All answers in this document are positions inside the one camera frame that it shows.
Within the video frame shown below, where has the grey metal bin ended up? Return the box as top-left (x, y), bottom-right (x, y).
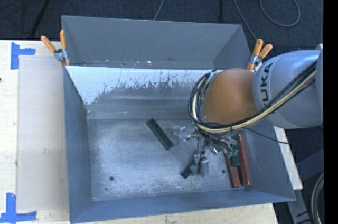
top-left (61, 15), bottom-right (297, 224)

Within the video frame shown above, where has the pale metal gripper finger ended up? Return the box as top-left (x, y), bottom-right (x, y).
top-left (171, 125), bottom-right (191, 142)
top-left (193, 151), bottom-right (210, 176)

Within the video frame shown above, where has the dark green flat block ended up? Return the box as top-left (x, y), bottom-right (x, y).
top-left (146, 118), bottom-right (174, 151)
top-left (180, 160), bottom-right (198, 179)

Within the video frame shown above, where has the red-brown flat block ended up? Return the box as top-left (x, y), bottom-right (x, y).
top-left (236, 133), bottom-right (252, 188)
top-left (223, 152), bottom-right (241, 189)

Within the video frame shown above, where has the pale flat board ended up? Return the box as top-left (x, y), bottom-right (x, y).
top-left (16, 55), bottom-right (70, 214)

